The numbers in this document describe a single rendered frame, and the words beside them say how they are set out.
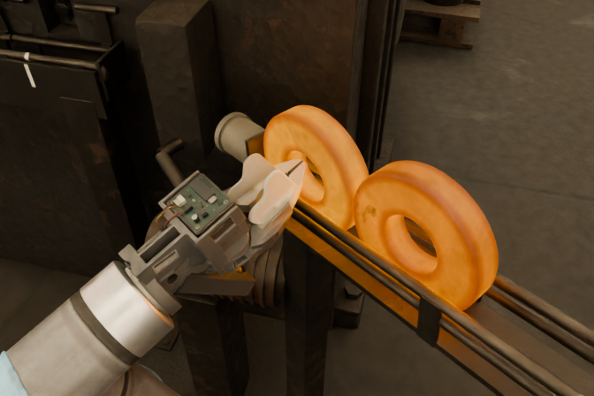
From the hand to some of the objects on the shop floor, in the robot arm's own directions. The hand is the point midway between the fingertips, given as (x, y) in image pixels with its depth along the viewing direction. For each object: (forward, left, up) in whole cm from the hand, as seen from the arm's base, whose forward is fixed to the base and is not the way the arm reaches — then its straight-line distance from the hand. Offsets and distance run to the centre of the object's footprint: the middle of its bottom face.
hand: (297, 173), depth 61 cm
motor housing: (+4, +16, -71) cm, 73 cm away
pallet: (+210, +62, -66) cm, 228 cm away
